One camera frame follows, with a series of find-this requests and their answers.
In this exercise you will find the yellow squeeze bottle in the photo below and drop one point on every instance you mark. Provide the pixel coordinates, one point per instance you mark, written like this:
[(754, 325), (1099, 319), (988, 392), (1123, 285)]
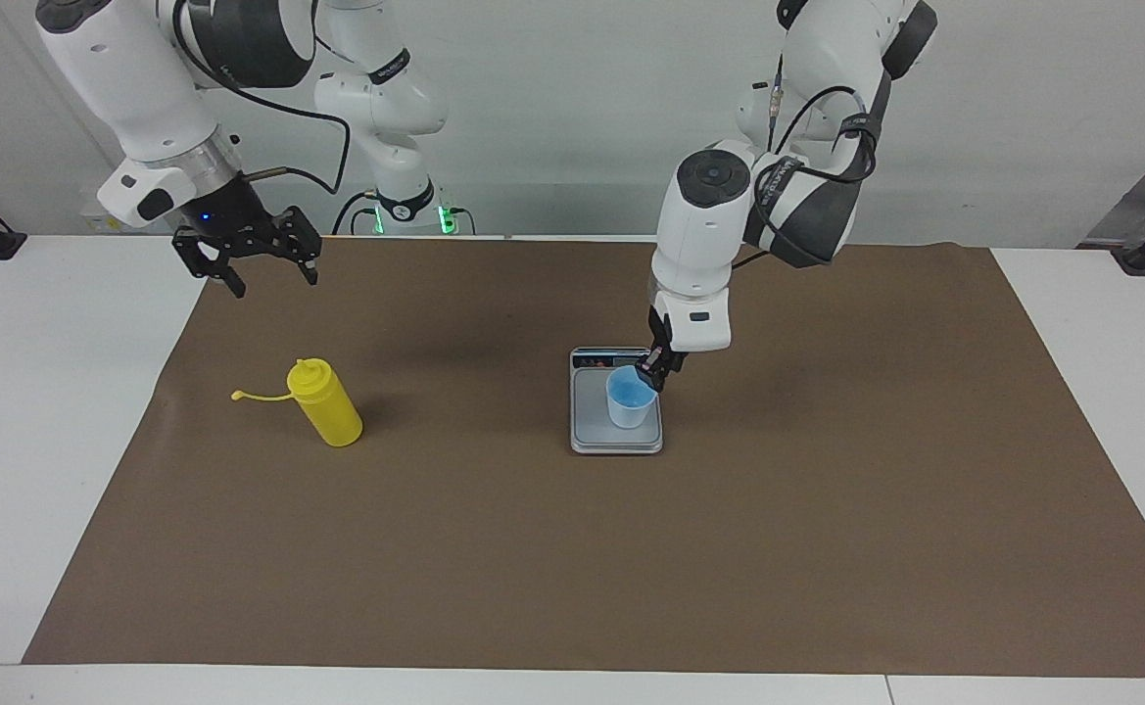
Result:
[(332, 411)]

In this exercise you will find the brown table mat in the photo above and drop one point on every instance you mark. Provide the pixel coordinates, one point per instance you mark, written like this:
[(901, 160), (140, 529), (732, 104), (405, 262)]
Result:
[(572, 548)]

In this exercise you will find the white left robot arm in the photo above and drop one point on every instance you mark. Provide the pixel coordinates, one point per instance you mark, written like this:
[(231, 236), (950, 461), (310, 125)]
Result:
[(704, 235)]

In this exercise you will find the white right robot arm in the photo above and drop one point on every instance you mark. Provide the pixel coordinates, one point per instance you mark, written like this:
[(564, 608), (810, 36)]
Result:
[(112, 69)]

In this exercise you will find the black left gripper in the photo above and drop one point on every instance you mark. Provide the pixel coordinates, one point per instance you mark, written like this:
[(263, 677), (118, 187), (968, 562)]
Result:
[(662, 343)]

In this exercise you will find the silver digital kitchen scale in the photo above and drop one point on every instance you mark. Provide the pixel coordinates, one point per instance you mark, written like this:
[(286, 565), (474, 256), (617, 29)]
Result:
[(592, 431)]

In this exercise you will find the light blue plastic cup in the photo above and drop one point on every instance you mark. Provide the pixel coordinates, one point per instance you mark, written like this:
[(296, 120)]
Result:
[(626, 411)]

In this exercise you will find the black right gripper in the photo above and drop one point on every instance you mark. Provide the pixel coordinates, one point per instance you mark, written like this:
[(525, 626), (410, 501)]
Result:
[(234, 220)]

